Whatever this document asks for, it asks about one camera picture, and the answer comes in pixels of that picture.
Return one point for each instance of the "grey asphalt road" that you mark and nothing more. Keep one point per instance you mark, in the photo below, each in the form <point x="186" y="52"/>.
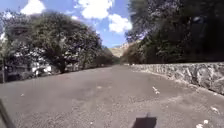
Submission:
<point x="100" y="96"/>

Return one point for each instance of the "row of trees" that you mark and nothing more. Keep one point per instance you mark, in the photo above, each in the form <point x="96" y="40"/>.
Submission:
<point x="180" y="30"/>

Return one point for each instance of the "large dark green tree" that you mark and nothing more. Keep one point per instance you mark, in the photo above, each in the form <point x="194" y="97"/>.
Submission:
<point x="60" y="40"/>

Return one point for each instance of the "grey stone wall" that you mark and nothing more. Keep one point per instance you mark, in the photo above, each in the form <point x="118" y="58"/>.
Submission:
<point x="196" y="74"/>

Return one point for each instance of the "distant hill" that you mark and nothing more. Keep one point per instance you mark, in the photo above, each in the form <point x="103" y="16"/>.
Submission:
<point x="118" y="50"/>

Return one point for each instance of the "white building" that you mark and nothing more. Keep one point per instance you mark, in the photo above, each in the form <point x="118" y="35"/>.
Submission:
<point x="40" y="69"/>

